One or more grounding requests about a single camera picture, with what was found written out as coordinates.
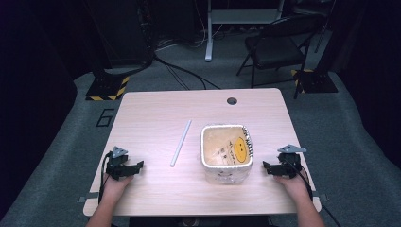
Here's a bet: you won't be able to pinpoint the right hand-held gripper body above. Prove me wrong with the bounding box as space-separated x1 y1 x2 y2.
276 144 307 180

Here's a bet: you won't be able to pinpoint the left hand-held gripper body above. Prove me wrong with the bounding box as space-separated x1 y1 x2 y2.
105 145 131 182

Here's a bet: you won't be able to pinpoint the square plastic cup with film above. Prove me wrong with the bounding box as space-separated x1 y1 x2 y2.
200 123 254 185

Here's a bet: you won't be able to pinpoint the white straw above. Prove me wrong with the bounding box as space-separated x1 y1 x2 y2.
169 119 193 168

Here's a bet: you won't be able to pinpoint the person's left hand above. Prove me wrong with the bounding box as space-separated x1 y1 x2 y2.
101 173 135 204

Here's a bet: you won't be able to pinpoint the person's right hand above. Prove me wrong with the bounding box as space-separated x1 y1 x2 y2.
273 169 313 202

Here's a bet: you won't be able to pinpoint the black stand base striped edge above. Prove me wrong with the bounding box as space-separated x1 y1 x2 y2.
84 67 131 102
290 68 339 95

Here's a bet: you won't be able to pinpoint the black folding chair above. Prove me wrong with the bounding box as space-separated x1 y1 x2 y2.
235 13 327 100

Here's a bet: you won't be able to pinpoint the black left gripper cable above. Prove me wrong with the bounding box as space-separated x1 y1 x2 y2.
97 150 113 204

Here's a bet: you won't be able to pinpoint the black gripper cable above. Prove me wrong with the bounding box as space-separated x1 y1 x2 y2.
283 156 342 227
97 150 113 204

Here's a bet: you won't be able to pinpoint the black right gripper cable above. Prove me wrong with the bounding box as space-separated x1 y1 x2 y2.
283 156 342 227

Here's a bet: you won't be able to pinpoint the black floor cables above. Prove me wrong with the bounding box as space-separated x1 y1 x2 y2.
153 31 221 91

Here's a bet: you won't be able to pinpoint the white desk frame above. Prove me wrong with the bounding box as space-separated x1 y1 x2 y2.
204 0 287 62

